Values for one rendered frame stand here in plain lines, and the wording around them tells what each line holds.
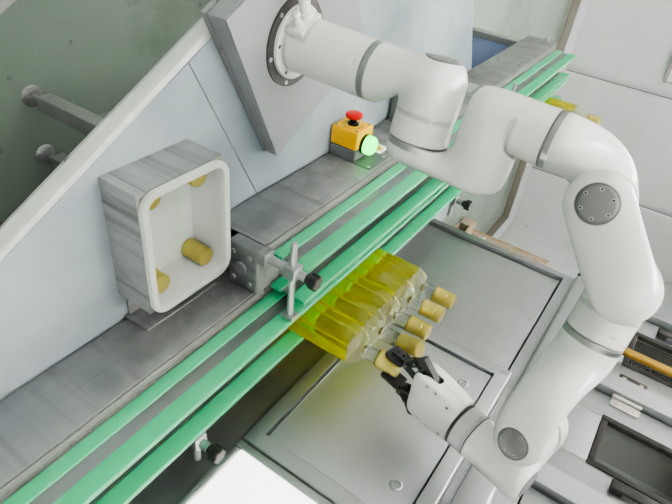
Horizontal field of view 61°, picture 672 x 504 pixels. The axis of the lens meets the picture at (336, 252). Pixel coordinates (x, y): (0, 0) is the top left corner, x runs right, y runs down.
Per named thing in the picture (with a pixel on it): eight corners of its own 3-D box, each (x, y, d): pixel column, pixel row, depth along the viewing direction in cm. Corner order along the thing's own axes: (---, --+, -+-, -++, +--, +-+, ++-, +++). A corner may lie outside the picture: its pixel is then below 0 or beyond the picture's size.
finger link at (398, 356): (423, 370, 99) (396, 347, 103) (427, 358, 97) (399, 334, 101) (411, 379, 97) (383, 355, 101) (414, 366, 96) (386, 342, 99)
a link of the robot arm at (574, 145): (558, 103, 74) (673, 145, 68) (571, 115, 85) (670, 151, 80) (511, 201, 78) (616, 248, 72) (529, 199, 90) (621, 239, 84)
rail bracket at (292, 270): (254, 304, 106) (308, 335, 101) (255, 230, 95) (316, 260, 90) (265, 295, 108) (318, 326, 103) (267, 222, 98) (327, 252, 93)
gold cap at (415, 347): (396, 354, 107) (415, 362, 104) (394, 339, 105) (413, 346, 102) (407, 344, 109) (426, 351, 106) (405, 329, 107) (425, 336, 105)
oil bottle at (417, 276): (333, 263, 129) (416, 305, 121) (335, 243, 126) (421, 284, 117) (346, 252, 133) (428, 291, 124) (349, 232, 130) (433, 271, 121)
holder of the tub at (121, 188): (122, 317, 97) (154, 338, 94) (97, 176, 81) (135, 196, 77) (196, 269, 109) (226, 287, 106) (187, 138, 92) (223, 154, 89)
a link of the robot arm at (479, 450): (561, 434, 80) (583, 419, 87) (499, 385, 86) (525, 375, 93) (508, 511, 84) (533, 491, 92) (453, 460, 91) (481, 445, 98)
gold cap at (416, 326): (403, 334, 112) (422, 344, 110) (406, 321, 109) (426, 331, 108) (411, 324, 114) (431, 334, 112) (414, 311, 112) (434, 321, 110)
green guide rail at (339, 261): (270, 287, 108) (304, 306, 105) (270, 283, 107) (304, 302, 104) (549, 70, 229) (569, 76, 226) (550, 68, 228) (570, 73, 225)
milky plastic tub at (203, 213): (119, 296, 94) (156, 320, 90) (98, 177, 80) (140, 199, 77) (196, 248, 106) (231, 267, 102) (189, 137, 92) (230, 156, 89)
